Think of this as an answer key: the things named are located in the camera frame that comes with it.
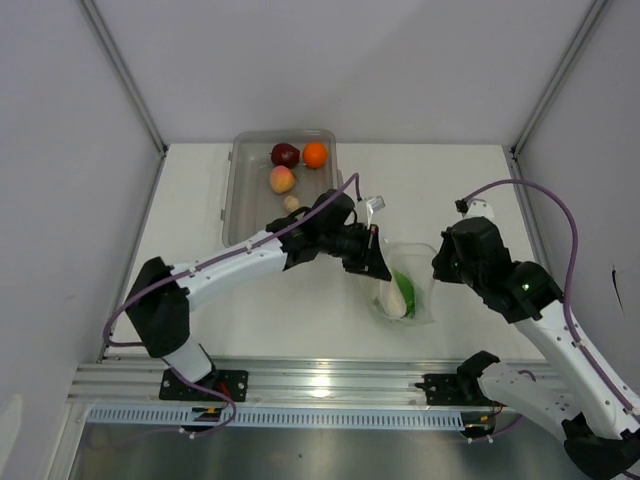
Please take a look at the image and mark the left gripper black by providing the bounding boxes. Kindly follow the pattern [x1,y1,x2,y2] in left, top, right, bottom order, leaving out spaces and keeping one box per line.
[319,224,391,282]

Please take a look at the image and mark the green lettuce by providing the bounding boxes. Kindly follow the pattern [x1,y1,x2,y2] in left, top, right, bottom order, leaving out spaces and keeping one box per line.
[392,270,417,318]

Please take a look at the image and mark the white radish green leaves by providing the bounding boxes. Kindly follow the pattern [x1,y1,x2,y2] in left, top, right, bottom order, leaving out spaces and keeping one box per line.
[377,280,408,320]

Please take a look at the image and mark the clear zip top bag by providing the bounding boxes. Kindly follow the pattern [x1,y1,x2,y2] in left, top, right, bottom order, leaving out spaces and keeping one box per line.
[360,240,436,326]

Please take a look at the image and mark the small beige mushroom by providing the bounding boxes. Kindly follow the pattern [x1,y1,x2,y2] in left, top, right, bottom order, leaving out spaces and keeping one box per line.
[283,195,300,213]

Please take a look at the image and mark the orange fruit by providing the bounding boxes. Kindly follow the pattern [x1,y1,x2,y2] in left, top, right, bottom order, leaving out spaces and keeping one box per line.
[302,142,329,169]

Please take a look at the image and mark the peach fruit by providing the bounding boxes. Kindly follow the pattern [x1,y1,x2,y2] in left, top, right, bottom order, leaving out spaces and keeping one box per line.
[269,166,296,194]

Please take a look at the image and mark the clear grey plastic bin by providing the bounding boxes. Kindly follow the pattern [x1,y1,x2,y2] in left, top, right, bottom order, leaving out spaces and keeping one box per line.
[222,129,342,246]

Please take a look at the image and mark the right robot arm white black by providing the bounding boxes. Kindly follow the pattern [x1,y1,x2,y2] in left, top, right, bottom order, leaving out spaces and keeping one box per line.
[432,217,639,479]

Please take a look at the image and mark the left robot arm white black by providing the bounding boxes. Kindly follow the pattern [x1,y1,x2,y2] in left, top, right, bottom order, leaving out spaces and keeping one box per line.
[124,189,392,400]

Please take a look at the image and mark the dark red apple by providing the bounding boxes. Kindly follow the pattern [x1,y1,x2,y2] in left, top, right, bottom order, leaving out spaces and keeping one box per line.
[270,143,301,169]

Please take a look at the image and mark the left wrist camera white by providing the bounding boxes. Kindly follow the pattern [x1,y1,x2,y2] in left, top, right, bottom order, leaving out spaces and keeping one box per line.
[355,196,386,227]

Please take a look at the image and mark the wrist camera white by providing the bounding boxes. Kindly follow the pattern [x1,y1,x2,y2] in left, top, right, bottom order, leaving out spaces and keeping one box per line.
[355,196,386,227]
[455,198,495,219]

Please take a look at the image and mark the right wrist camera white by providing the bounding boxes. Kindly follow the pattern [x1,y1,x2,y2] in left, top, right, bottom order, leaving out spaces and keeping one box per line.
[455,198,495,219]

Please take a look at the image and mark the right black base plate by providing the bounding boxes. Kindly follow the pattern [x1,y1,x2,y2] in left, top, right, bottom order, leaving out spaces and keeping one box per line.
[413,373,504,407]

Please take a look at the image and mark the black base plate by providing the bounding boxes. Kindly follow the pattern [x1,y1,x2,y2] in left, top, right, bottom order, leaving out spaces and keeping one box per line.
[413,373,504,407]
[159,369,249,402]

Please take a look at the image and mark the aluminium rail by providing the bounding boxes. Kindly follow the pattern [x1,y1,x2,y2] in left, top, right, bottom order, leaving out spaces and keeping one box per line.
[67,355,461,408]

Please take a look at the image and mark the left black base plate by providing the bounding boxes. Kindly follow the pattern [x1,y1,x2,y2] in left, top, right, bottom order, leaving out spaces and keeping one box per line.
[159,369,249,402]

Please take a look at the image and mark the slotted cable duct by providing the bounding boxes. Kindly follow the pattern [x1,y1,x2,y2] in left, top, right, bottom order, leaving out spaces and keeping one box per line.
[87,404,465,431]

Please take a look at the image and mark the right aluminium frame post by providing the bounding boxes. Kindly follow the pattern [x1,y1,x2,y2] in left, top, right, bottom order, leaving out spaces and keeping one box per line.
[508,0,612,157]

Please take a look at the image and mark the aluminium frame post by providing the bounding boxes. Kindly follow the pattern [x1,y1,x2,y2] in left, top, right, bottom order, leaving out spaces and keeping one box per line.
[77,0,169,157]
[508,0,612,157]

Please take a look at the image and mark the left aluminium frame post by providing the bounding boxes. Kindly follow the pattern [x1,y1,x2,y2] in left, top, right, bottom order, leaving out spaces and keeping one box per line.
[77,0,169,157]

